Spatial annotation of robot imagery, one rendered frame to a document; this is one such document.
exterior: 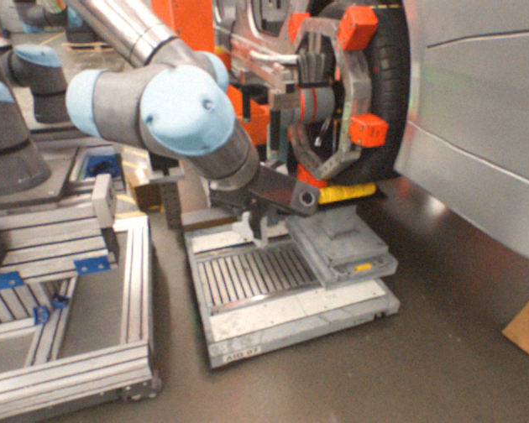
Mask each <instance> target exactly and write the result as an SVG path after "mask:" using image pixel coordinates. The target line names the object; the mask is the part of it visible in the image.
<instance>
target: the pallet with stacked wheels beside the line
mask: <svg viewBox="0 0 529 423"><path fill-rule="evenodd" d="M64 30H65V36H66V38H67V42H68V43H66V44H64V46H65V52H88V51H112V50H114V48H113V47H112V46H111V45H109V44H108V43H107V42H106V41H105V40H104V39H103V38H101V37H100V36H99V35H98V38H99V40H97V34H96V32H95V31H94V30H93V29H92V28H91V27H90V26H89V24H87V23H86V22H85V21H84V20H83V21H82V25H81V27H80V28H71V29H70V28H64ZM89 44H93V45H89ZM77 47H81V48H77ZM104 48H111V49H104ZM79 49H87V50H79Z"/></svg>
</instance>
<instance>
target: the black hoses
mask: <svg viewBox="0 0 529 423"><path fill-rule="evenodd" d="M296 63H297V64H298V66H299V67H300V70H299V77H300V78H301V81H299V88H301V89H302V90H305V89H315V88H325V87H329V85H330V81H329V80H327V79H323V77H324V74H325V75H327V76H330V75H332V74H333V72H332V71H329V70H325V66H326V56H325V55H324V54H321V55H317V53H315V51H311V53H310V54H307V55H301V56H297V57H296Z"/></svg>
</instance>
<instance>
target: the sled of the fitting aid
mask: <svg viewBox="0 0 529 423"><path fill-rule="evenodd" d="M285 228H286V229H287V232H288V233H289V234H290V235H291V238H292V239H293V241H294V242H295V244H296V246H297V247H298V248H299V250H300V251H301V253H302V255H303V257H304V259H305V260H306V262H307V263H309V265H310V266H311V268H312V270H313V272H314V273H315V275H316V276H317V277H318V280H319V282H320V283H321V285H322V287H323V288H324V290H325V291H328V290H334V289H337V288H341V287H344V286H348V285H353V284H357V283H361V282H364V281H367V280H371V279H374V278H377V277H380V276H384V275H387V274H393V273H394V272H395V269H396V265H397V263H398V261H397V260H396V259H395V258H394V257H393V256H392V255H391V254H390V252H389V251H388V250H387V253H386V254H383V255H379V256H375V257H372V258H366V259H362V260H358V261H353V262H350V263H346V264H340V265H337V266H333V267H328V266H327V264H326V263H325V262H324V260H323V259H322V257H321V256H320V253H319V252H318V251H317V249H316V248H315V247H314V245H313V244H312V242H311V241H310V239H309V238H307V236H306V235H305V233H304V232H303V231H302V229H301V227H300V226H299V224H298V223H297V221H296V220H295V215H291V216H287V217H285Z"/></svg>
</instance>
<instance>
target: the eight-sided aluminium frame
mask: <svg viewBox="0 0 529 423"><path fill-rule="evenodd" d="M341 21H342V20H336V19H330V18H324V17H314V18H303V20H302V22H301V26H300V28H299V30H298V32H297V35H296V37H295V39H294V42H293V44H292V46H291V49H290V51H289V54H288V55H305V54H306V53H309V45H310V32H311V31H312V32H315V34H318V33H319V34H322V35H325V36H328V37H330V39H331V42H333V48H334V50H335V55H336V57H337V60H338V65H339V69H340V71H341V75H342V78H343V84H344V86H345V92H346V97H345V104H344V110H343V122H342V130H341V136H340V143H339V149H338V152H337V153H336V154H335V155H334V156H333V157H331V158H330V159H329V160H328V161H327V162H325V163H324V162H323V161H322V160H321V159H320V158H319V157H318V156H317V155H315V154H314V152H313V151H312V150H311V148H310V145H309V142H308V138H307V135H306V132H305V129H304V125H303V123H300V124H297V125H295V124H292V125H289V132H290V136H291V141H292V144H293V148H294V154H295V156H296V159H297V161H298V160H299V161H300V162H301V164H302V165H303V166H304V167H305V168H306V169H307V170H309V171H310V172H311V173H312V174H313V175H314V179H317V180H318V181H319V180H329V179H332V177H334V176H336V174H338V173H339V172H340V171H342V170H344V169H345V168H346V167H348V166H349V165H350V164H352V163H353V162H355V161H356V160H358V159H359V158H360V153H361V151H362V149H361V146H359V145H358V144H356V143H355V142H353V141H352V140H350V139H349V138H348V126H349V120H350V117H351V116H358V115H366V114H367V112H368V107H369V99H370V98H371V85H370V79H369V77H368V74H367V71H366V68H365V65H364V61H363V57H362V55H361V52H360V50H343V48H342V45H341V44H340V42H339V39H338V36H337V31H338V28H339V26H340V23H341ZM287 69H289V71H291V72H292V77H291V81H293V70H295V76H294V82H295V85H299V81H301V78H300V77H299V70H300V67H299V66H298V67H290V68H287ZM296 128H297V131H298V134H299V138H300V141H301V146H300V143H299V139H298V136H297V132H296Z"/></svg>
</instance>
